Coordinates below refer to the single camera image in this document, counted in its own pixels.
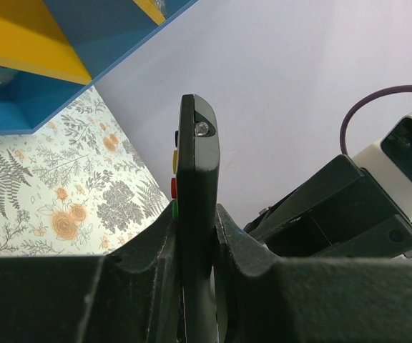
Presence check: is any blue shelf unit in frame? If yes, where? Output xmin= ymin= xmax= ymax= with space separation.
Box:
xmin=0 ymin=1 xmax=191 ymax=135

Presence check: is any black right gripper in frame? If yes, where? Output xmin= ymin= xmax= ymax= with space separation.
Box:
xmin=244 ymin=154 xmax=412 ymax=258

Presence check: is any black tv remote control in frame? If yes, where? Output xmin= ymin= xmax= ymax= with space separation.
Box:
xmin=173 ymin=94 xmax=220 ymax=342

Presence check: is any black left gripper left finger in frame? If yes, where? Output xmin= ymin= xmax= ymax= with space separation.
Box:
xmin=0 ymin=208 xmax=180 ymax=342

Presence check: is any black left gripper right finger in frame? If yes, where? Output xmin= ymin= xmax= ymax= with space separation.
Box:
xmin=214 ymin=206 xmax=412 ymax=342

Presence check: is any floral table mat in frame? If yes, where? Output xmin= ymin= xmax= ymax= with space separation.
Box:
xmin=0 ymin=88 xmax=168 ymax=257

